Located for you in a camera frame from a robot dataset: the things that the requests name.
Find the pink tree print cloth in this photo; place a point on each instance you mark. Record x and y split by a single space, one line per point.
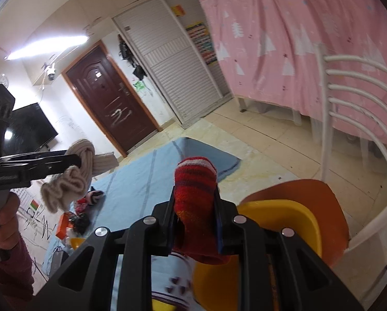
277 39

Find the person's left forearm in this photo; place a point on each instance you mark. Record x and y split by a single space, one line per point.
8 275

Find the round wall clock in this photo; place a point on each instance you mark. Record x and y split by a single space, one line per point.
0 80

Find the colourful grid wall poster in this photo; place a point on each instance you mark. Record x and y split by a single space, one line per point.
201 42

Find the printed white floor mat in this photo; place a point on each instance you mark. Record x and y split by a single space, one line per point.
34 223

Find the black television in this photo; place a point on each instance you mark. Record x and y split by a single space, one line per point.
28 126

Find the green wall hanging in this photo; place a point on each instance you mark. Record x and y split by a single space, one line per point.
140 86

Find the orange yellow sticker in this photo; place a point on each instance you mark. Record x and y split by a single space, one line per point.
177 10

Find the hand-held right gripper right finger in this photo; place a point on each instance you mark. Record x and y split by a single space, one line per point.
218 233

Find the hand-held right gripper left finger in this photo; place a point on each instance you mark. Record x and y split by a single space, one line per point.
162 230

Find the orange chair with white frame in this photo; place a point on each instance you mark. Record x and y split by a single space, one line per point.
326 197

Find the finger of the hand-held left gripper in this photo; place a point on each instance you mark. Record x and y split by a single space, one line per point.
47 165

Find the red striped sock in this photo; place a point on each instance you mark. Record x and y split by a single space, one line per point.
195 194

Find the bed frame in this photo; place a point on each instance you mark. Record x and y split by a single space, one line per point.
242 104

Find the beige sock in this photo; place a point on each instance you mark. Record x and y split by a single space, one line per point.
83 155

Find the light blue printed blanket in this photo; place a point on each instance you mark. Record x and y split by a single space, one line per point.
138 184

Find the dark red door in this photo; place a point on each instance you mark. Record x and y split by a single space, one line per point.
106 100

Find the ceiling tube light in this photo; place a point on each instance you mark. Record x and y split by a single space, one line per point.
47 46

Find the white shutter door wardrobe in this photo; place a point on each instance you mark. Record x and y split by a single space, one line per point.
167 64

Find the white security camera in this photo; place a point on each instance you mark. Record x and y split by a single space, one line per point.
50 74

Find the pile of dark small socks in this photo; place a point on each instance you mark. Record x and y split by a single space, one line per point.
80 220

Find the yellow plastic bin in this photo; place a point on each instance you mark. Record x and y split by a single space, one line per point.
277 213

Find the person's left hand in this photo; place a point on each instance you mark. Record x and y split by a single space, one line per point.
8 220

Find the black hanging bag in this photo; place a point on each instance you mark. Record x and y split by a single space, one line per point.
124 50
139 72

